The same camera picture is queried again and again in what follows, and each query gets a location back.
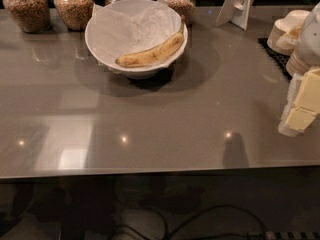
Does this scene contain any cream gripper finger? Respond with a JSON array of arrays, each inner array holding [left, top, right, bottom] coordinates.
[[278, 74, 316, 137]]

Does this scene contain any ripe yellow banana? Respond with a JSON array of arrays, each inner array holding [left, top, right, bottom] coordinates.
[[115, 19, 185, 68]]

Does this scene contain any white paper bowl liner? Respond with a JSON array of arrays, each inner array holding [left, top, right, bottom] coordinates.
[[89, 1, 183, 73]]

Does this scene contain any white ceramic bowl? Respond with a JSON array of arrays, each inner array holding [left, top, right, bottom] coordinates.
[[84, 0, 189, 80]]

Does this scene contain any black cable on floor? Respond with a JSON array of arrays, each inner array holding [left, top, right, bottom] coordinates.
[[109, 204, 269, 240]]

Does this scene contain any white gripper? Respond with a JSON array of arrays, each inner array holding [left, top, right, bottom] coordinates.
[[294, 2, 320, 114]]

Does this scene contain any black rubber mat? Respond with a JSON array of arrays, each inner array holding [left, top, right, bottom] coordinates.
[[257, 38, 292, 81]]

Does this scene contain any white photo frame stand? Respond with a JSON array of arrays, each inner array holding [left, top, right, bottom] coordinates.
[[215, 0, 254, 30]]

